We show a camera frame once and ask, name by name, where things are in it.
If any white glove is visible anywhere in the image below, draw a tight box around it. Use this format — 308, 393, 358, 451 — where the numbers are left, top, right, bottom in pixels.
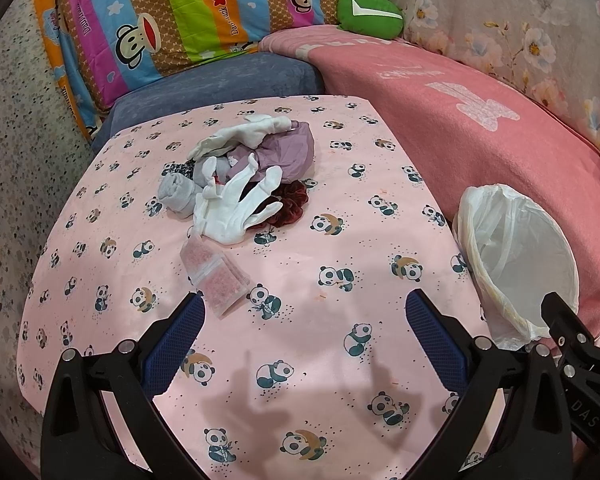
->
193, 155, 283, 245
187, 114, 292, 162

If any grey sock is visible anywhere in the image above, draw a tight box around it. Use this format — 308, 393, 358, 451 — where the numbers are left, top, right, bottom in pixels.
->
157, 156, 230, 218

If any dark red velvet scrunchie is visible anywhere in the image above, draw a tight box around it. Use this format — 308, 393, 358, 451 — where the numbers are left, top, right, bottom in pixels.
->
256, 181, 309, 228

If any purple cloth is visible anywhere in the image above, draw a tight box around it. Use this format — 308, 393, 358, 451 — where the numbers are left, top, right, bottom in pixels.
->
226, 122, 315, 183

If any white lined trash bin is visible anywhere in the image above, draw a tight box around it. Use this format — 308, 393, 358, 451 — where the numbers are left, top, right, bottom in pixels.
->
453, 184, 580, 350

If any pink blanket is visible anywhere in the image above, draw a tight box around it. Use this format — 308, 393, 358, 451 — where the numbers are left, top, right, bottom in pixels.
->
258, 24, 600, 346

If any floral grey quilt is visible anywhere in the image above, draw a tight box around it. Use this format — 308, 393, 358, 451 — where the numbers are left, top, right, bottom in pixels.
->
390, 0, 600, 150

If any green swoosh cushion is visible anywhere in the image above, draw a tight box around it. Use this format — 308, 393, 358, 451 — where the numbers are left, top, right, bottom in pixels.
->
337, 0, 404, 40

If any blue grey cushion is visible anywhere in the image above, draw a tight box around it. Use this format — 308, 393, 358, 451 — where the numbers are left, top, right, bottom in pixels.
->
92, 52, 325, 153

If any colourful monkey print pillow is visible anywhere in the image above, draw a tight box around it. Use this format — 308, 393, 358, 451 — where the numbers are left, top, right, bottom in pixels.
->
33, 0, 338, 140

